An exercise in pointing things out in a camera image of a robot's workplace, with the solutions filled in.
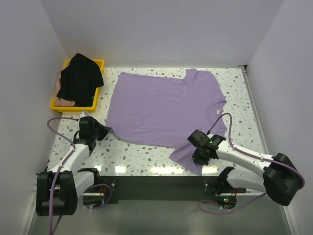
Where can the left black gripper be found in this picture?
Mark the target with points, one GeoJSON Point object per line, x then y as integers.
{"type": "Point", "coordinates": [104, 129]}

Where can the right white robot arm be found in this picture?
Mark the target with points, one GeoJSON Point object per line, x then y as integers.
{"type": "Point", "coordinates": [276, 176]}

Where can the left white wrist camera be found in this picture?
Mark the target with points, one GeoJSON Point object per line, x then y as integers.
{"type": "Point", "coordinates": [83, 114]}

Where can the pink t shirt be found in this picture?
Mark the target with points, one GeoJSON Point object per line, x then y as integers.
{"type": "Point", "coordinates": [60, 102]}

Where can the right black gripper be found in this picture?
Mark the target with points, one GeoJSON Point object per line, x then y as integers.
{"type": "Point", "coordinates": [198, 160]}

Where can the purple t shirt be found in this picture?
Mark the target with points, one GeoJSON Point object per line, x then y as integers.
{"type": "Point", "coordinates": [164, 112]}

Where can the yellow plastic bin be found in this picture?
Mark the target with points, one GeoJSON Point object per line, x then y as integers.
{"type": "Point", "coordinates": [72, 109]}

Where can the black t shirt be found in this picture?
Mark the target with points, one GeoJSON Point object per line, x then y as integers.
{"type": "Point", "coordinates": [79, 80]}

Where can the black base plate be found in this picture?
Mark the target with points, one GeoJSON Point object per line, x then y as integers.
{"type": "Point", "coordinates": [165, 188]}

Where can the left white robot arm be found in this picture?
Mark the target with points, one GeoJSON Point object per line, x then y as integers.
{"type": "Point", "coordinates": [59, 189]}

